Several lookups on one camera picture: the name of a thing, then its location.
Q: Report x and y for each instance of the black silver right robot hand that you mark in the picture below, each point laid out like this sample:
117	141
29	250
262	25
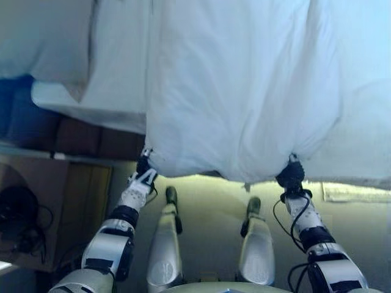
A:
291	177

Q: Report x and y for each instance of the white duvet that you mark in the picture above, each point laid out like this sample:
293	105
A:
244	85

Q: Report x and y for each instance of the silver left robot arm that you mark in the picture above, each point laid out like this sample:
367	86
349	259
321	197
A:
110	244

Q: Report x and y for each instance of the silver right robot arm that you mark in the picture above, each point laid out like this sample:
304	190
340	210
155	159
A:
323	253

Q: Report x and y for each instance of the white bed sheet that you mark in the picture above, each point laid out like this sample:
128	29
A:
122	76

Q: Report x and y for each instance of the silver right robot leg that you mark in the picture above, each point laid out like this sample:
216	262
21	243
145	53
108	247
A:
256	244

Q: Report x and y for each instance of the silver robot leg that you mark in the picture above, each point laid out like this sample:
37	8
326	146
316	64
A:
166	244
256	244

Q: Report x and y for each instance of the silver robot torso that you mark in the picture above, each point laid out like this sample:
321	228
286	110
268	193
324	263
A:
220	288

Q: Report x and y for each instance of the silver left robot leg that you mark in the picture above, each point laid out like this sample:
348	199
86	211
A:
166	244

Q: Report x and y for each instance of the wooden nightstand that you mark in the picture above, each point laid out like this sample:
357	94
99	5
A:
76	213

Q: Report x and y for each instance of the large beige pillow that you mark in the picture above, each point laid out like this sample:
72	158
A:
46	39

